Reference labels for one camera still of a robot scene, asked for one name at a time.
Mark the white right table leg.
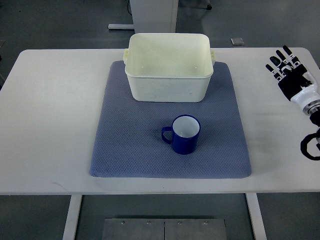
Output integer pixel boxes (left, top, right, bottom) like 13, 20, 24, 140
245, 193, 267, 240

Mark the blue textured mat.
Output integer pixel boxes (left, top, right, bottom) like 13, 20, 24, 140
89, 60, 252, 179

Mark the blue enamel mug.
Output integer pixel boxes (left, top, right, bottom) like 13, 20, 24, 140
161, 114, 201, 155

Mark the grey floor outlet plate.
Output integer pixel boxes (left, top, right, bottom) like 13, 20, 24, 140
230, 37, 245, 46

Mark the white table leg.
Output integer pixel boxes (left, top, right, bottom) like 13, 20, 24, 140
245, 193, 267, 240
62, 195, 83, 240

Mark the black cable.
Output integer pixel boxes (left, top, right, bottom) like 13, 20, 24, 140
299, 129, 320, 160

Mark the white background pedestal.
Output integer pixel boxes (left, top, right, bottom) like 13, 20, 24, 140
108, 0, 179, 34

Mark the cream plastic box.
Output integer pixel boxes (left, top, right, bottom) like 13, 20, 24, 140
123, 33, 215, 103

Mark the white left table leg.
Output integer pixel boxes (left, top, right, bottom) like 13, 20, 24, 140
62, 195, 83, 240

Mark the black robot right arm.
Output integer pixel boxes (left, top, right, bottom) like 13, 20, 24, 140
302, 99, 320, 127

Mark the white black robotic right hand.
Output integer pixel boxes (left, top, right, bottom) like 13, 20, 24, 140
265, 45, 320, 109

